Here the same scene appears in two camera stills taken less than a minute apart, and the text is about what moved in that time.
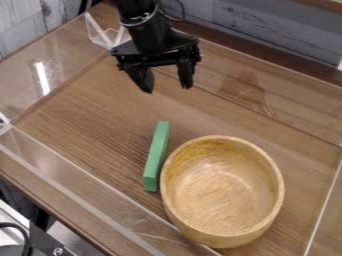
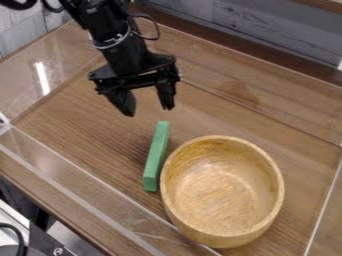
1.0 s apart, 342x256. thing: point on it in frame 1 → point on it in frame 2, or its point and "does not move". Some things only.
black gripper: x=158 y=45 → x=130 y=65
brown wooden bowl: x=223 y=190 does not move
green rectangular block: x=156 y=156 does not move
